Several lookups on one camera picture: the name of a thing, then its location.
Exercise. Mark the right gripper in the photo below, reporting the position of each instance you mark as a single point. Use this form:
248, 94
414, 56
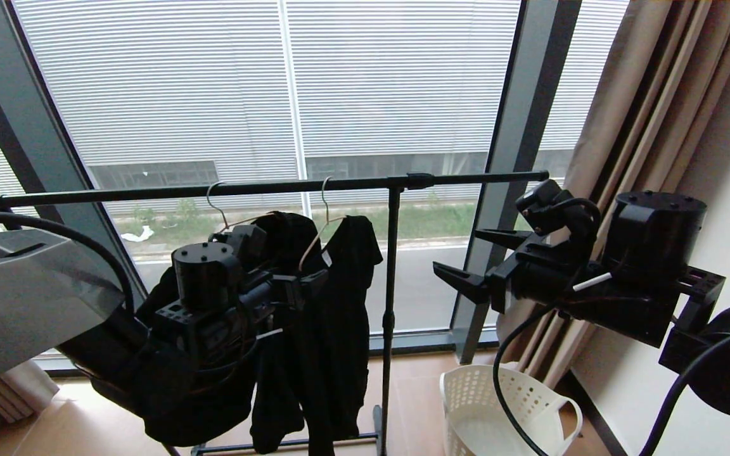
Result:
593, 297

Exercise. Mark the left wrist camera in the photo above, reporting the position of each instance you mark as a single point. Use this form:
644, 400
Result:
244, 244

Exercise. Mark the pink clothes hanger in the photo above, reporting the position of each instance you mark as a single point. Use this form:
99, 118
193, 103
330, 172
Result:
213, 206
326, 202

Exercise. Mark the white laundry basket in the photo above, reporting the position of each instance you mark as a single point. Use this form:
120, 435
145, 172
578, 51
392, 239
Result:
517, 405

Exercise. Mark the beige curtain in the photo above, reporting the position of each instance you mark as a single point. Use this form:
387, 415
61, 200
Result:
10, 396
656, 95

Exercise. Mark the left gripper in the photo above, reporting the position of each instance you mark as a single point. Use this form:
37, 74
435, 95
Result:
225, 329

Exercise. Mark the black short-sleeved shirt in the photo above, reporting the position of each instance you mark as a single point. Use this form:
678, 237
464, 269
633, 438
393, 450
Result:
339, 342

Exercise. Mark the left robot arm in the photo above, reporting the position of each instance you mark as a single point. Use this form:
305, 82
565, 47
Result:
23, 297

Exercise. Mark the black clothes rack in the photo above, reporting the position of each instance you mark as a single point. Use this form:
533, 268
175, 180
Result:
149, 192

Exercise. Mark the black knitted garment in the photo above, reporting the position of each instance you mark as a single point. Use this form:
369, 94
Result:
289, 240

